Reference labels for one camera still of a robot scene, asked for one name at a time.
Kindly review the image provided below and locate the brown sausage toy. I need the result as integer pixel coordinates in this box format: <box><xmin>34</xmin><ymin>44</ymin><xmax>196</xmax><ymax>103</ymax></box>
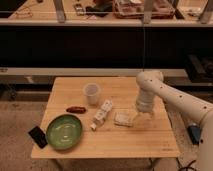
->
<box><xmin>66</xmin><ymin>106</ymin><xmax>86</xmax><ymax>114</ymax></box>

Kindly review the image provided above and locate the clear plastic cup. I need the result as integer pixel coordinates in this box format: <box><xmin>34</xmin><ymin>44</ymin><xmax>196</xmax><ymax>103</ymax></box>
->
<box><xmin>83</xmin><ymin>83</ymin><xmax>100</xmax><ymax>105</ymax></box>

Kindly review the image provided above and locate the white toy bottle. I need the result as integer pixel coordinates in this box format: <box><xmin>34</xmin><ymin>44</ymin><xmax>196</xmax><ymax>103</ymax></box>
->
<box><xmin>90</xmin><ymin>100</ymin><xmax>113</xmax><ymax>131</ymax></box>

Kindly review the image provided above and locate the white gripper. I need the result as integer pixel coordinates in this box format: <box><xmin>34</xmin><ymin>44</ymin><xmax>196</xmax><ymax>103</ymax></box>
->
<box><xmin>132</xmin><ymin>100</ymin><xmax>154</xmax><ymax>124</ymax></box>

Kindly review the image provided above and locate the black smartphone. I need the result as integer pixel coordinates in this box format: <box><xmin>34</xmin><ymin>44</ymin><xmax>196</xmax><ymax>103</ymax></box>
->
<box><xmin>28</xmin><ymin>126</ymin><xmax>47</xmax><ymax>149</ymax></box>

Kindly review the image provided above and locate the white square sponge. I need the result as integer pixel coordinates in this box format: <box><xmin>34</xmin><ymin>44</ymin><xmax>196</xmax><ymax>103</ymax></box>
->
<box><xmin>114</xmin><ymin>112</ymin><xmax>132</xmax><ymax>127</ymax></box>

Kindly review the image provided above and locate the basket on shelf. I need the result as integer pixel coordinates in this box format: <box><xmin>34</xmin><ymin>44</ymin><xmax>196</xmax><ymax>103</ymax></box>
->
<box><xmin>113</xmin><ymin>0</ymin><xmax>175</xmax><ymax>19</ymax></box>

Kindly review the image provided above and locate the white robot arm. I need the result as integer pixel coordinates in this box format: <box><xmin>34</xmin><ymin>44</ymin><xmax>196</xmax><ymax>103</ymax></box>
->
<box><xmin>135</xmin><ymin>70</ymin><xmax>213</xmax><ymax>171</ymax></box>

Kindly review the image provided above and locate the green ceramic bowl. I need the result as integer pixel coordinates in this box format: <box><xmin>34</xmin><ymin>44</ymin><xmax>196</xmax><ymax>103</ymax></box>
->
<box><xmin>46</xmin><ymin>114</ymin><xmax>83</xmax><ymax>150</ymax></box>

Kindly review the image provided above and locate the wooden table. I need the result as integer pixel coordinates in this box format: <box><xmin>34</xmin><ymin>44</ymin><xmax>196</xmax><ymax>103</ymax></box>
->
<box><xmin>31</xmin><ymin>77</ymin><xmax>180</xmax><ymax>159</ymax></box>

